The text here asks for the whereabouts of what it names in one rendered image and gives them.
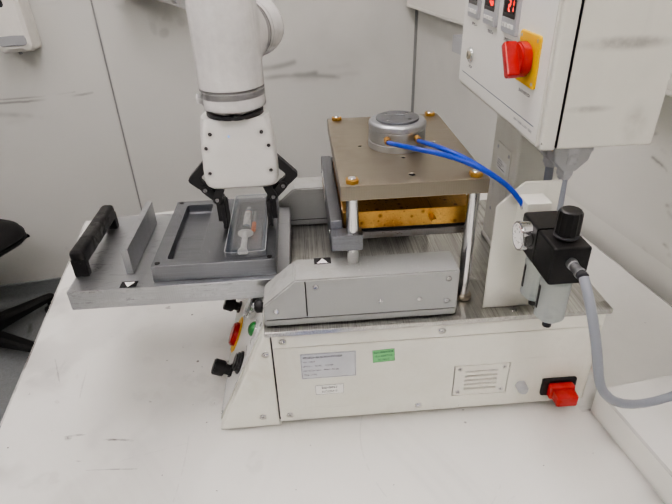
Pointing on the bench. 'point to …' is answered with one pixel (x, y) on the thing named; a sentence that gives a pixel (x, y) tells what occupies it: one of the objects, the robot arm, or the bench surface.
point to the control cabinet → (558, 99)
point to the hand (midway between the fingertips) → (248, 213)
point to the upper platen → (409, 215)
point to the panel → (241, 349)
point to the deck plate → (316, 244)
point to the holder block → (206, 247)
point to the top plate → (404, 158)
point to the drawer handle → (83, 249)
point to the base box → (411, 370)
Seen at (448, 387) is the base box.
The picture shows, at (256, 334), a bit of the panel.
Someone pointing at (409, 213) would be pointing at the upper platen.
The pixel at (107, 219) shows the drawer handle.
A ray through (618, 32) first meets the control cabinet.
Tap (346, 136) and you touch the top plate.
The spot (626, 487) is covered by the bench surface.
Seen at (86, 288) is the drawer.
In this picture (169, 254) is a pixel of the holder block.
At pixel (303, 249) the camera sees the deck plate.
